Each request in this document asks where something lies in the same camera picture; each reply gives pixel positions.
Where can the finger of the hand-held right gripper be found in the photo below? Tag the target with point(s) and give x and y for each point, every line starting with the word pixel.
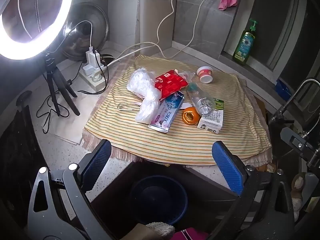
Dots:
pixel 297 142

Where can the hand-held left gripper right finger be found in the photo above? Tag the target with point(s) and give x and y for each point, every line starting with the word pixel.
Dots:
pixel 227 167

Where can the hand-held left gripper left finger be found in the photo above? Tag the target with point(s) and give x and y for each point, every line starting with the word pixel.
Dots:
pixel 97 160

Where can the white green milk carton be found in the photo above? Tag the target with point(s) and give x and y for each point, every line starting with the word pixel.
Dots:
pixel 211 123

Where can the orange peel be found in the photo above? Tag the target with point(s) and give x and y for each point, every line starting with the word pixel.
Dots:
pixel 191 116

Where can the blue plastic basket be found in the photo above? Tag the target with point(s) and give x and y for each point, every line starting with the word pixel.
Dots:
pixel 157 200

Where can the clear plastic bottle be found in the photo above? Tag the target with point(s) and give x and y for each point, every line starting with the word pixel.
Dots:
pixel 200 100

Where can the blue white toothpaste tube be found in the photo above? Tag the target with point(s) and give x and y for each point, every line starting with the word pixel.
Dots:
pixel 166 112

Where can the clear plastic bag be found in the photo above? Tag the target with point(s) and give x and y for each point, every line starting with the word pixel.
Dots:
pixel 142 85

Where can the white cup red label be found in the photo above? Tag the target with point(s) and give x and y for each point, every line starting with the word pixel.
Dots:
pixel 205 73

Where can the white wrapper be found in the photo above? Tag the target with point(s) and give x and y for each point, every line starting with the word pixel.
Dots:
pixel 186 76

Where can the red snack packet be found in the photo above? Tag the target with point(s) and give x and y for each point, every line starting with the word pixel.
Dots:
pixel 170 85

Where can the person's left forearm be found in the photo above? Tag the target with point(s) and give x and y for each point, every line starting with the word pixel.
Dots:
pixel 190 234

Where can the metal sink faucet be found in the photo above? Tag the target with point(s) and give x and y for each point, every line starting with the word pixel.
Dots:
pixel 295 92

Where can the blue box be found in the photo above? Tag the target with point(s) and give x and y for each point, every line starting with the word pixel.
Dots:
pixel 283 88

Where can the white power strip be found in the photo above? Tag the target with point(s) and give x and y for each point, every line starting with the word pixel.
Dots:
pixel 96 83

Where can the black stove top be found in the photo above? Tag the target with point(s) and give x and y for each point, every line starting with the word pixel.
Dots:
pixel 17 155

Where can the black plastic object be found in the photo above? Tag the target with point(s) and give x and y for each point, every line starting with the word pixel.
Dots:
pixel 106 58

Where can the white charger plug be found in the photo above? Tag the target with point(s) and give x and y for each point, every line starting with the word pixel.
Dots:
pixel 92 57

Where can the green dish soap bottle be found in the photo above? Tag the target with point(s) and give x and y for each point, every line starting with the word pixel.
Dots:
pixel 245 45

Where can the steel pot lid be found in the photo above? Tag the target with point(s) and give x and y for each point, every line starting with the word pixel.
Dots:
pixel 97 17

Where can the white cutting board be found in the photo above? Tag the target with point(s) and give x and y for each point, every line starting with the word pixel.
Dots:
pixel 155 17

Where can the window frame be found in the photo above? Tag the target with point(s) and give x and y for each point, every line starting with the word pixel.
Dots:
pixel 275 42

